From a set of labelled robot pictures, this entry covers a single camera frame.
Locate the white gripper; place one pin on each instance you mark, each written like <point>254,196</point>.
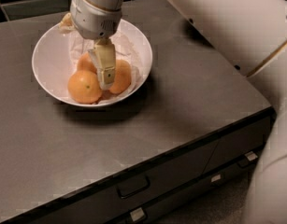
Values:
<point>93,19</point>

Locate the orange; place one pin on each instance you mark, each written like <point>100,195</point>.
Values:
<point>85,63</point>
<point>83,87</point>
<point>122,78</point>

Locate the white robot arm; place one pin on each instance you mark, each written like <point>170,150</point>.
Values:
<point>252,34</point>

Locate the white paper napkin in bowl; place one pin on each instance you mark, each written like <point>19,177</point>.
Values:
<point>125,50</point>

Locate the large white bowl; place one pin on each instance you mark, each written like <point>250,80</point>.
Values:
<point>53,67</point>

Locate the upper left dark drawer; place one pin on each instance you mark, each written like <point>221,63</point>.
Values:
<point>129,193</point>

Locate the dark drawer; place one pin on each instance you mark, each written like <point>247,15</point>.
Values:
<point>171,200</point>
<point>129,193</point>
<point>240,141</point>

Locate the upper right dark drawer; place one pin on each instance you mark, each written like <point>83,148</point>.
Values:
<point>240,141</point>

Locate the lower dark drawer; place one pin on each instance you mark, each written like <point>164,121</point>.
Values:
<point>171,200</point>

